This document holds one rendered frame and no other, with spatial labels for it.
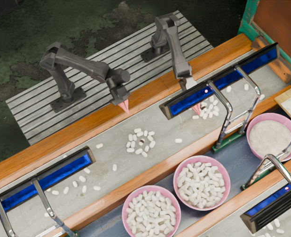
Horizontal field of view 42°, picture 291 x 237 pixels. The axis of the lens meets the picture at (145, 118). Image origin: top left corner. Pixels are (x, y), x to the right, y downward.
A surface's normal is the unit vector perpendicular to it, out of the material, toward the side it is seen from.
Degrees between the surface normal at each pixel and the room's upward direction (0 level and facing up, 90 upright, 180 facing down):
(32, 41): 0
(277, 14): 90
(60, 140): 0
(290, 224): 0
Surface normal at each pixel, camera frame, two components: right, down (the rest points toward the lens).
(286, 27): -0.85, 0.47
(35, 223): -0.02, -0.47
